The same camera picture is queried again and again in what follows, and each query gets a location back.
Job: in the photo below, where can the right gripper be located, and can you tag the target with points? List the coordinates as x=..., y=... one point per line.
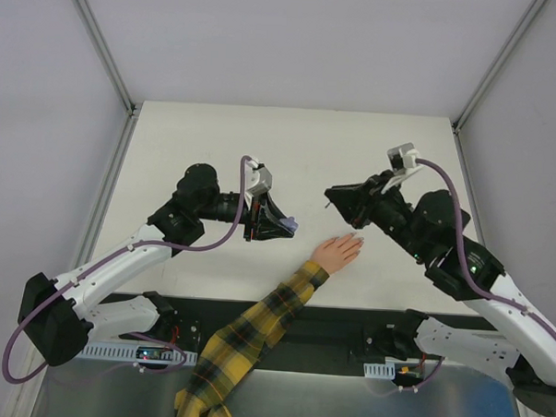
x=368, y=203

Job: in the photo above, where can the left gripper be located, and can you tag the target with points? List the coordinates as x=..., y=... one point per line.
x=251, y=217

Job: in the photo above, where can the purple nail polish bottle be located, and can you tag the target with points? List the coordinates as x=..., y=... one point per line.
x=290, y=224

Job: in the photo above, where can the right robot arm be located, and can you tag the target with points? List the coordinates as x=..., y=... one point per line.
x=523, y=357

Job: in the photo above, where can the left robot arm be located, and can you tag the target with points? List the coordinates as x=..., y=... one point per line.
x=62, y=315

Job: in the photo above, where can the yellow plaid sleeve forearm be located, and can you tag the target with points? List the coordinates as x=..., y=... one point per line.
x=233, y=351

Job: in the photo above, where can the mannequin hand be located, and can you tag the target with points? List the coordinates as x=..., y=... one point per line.
x=334, y=254

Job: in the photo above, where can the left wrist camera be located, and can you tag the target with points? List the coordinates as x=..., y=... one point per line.
x=258, y=180

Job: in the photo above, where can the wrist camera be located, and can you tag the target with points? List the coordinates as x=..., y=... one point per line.
x=258, y=180
x=404, y=163

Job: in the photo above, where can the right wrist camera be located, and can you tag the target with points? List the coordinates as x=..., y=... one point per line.
x=404, y=163

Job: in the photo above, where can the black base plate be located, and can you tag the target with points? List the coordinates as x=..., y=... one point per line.
x=312, y=340

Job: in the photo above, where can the left white cable duct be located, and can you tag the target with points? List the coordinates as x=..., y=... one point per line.
x=136, y=352

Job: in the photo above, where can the white cable duct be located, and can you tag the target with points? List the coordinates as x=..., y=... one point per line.
x=136, y=352
x=386, y=371

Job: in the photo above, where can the right white cable duct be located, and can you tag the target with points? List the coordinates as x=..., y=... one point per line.
x=386, y=371

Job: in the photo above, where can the left aluminium frame post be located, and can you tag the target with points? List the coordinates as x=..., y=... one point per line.
x=104, y=53

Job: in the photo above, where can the aluminium frame post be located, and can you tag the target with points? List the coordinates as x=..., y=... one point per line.
x=104, y=53
x=499, y=62

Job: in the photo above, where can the right aluminium frame post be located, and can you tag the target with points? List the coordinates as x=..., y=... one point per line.
x=499, y=62

